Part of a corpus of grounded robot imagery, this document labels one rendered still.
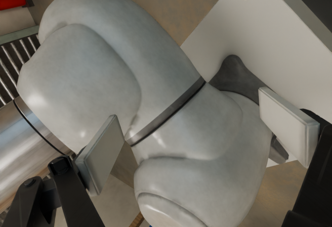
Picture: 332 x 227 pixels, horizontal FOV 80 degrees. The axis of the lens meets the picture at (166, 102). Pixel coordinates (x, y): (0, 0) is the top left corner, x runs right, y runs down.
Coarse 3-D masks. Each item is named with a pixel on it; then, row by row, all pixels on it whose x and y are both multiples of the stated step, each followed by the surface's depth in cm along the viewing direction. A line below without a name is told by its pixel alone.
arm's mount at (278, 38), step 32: (224, 0) 33; (256, 0) 31; (288, 0) 30; (192, 32) 39; (224, 32) 36; (256, 32) 33; (288, 32) 30; (320, 32) 31; (256, 64) 35; (288, 64) 33; (320, 64) 30; (288, 96) 35; (320, 96) 33; (288, 160) 42
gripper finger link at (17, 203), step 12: (36, 180) 12; (24, 192) 11; (36, 192) 11; (12, 204) 10; (24, 204) 10; (36, 204) 10; (12, 216) 10; (24, 216) 9; (36, 216) 10; (48, 216) 12
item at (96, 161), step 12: (108, 120) 18; (108, 132) 16; (120, 132) 19; (96, 144) 14; (108, 144) 16; (120, 144) 18; (84, 156) 13; (96, 156) 14; (108, 156) 16; (84, 168) 13; (96, 168) 14; (108, 168) 15; (84, 180) 13; (96, 180) 13; (96, 192) 13
